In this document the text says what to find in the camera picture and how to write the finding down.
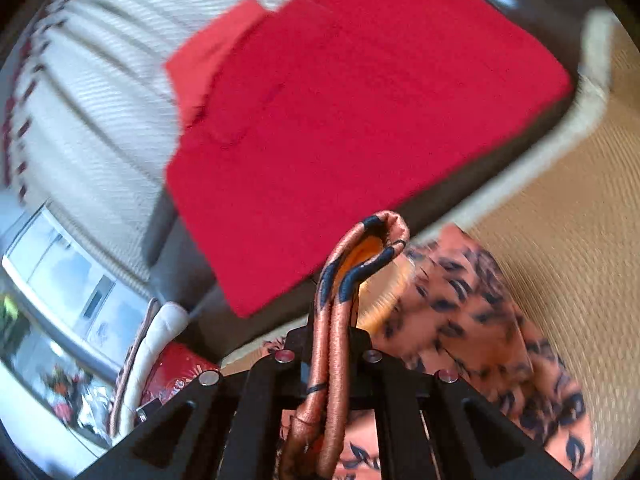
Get red cloth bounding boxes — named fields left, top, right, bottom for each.
left=164, top=0, right=575, bottom=318

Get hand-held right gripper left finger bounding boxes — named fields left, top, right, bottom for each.
left=75, top=327, right=321, bottom=480

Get white cushion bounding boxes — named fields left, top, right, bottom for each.
left=110, top=300, right=191, bottom=436

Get beige woven mat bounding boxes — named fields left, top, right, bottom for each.
left=220, top=7, right=640, bottom=480

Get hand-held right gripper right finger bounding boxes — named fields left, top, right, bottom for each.
left=350, top=327, right=576, bottom=480

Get orange garment with dark print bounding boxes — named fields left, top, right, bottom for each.
left=262, top=210, right=596, bottom=480

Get red gift bag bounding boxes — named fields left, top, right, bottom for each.
left=145, top=342, right=221, bottom=411

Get glass coffee table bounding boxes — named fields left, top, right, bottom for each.
left=0, top=200, right=151, bottom=461

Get brown leather sofa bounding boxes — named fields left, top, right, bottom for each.
left=142, top=0, right=631, bottom=361

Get white textured sofa cover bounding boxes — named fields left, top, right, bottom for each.
left=0, top=0, right=281, bottom=281

